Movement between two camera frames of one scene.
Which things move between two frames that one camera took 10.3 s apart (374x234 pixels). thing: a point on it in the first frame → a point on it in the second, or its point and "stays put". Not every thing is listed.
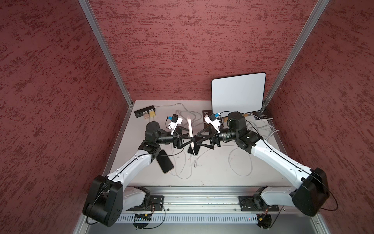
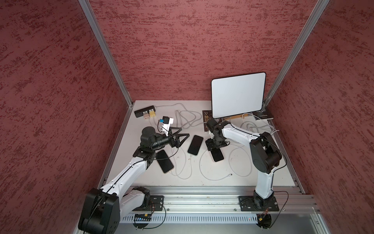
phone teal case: x=196 y=148 stays put
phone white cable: x=184 y=150 stays put
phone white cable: x=175 y=166 stays put
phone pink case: x=190 y=130 → x=216 y=154
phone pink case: x=164 y=162 stays put
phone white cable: x=234 y=146 → x=203 y=175
